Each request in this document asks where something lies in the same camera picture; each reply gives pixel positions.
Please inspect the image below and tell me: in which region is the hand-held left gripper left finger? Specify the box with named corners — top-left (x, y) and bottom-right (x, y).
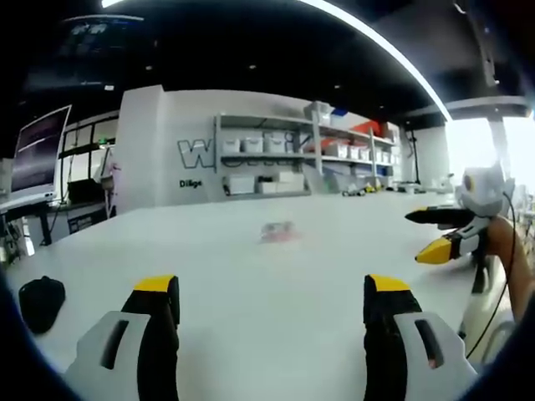
top-left (63, 274), bottom-right (181, 401)

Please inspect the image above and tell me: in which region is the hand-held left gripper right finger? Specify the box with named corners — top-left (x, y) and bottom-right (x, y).
top-left (363, 273), bottom-right (479, 401)

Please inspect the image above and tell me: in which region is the person's right hand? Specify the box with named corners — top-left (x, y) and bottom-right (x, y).
top-left (486, 216), bottom-right (517, 275)

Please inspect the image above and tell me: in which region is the black tripod stand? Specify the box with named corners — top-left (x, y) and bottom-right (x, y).
top-left (407, 129), bottom-right (423, 185)

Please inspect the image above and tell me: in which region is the black cloth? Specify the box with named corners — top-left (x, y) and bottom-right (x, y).
top-left (18, 276), bottom-right (66, 335)

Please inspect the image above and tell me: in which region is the row of white storage bins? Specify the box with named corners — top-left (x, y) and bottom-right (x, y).
top-left (221, 135), bottom-right (398, 165)

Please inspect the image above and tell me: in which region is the grey metal shelving unit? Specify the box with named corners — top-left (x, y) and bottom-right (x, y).
top-left (213, 101), bottom-right (403, 197)

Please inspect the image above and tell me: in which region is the ceiling light strip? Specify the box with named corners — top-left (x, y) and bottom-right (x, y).
top-left (292, 0), bottom-right (451, 123)

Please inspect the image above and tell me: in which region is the computer monitor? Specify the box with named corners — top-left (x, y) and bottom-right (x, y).
top-left (9, 104), bottom-right (73, 201)

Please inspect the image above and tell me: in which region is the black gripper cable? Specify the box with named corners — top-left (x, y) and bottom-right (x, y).
top-left (466, 190), bottom-right (517, 360)

